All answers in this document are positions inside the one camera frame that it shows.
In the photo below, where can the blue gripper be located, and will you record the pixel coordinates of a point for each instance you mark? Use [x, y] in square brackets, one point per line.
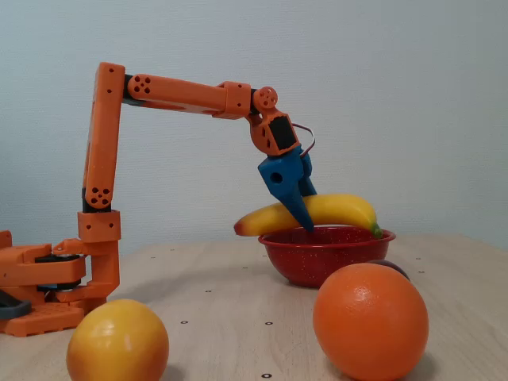
[282, 176]

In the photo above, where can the yellow plastic toy banana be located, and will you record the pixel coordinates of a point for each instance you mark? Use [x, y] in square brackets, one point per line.
[341, 208]

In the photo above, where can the orange robot base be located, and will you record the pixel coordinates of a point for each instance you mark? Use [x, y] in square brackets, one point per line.
[35, 317]

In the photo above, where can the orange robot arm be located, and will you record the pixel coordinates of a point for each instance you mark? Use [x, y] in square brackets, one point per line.
[182, 93]

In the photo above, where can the red speckled enamel bowl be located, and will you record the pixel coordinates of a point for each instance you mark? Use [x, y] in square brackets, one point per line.
[317, 258]

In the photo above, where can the dark purple toy plum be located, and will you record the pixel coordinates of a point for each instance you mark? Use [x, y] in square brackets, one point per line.
[391, 266]

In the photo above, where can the orange plastic toy orange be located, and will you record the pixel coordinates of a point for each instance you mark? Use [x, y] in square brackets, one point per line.
[369, 321]

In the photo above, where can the yellow-orange plastic toy mango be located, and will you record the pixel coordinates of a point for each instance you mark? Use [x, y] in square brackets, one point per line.
[117, 343]

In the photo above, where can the black table clamp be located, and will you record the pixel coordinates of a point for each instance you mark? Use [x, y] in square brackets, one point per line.
[18, 309]

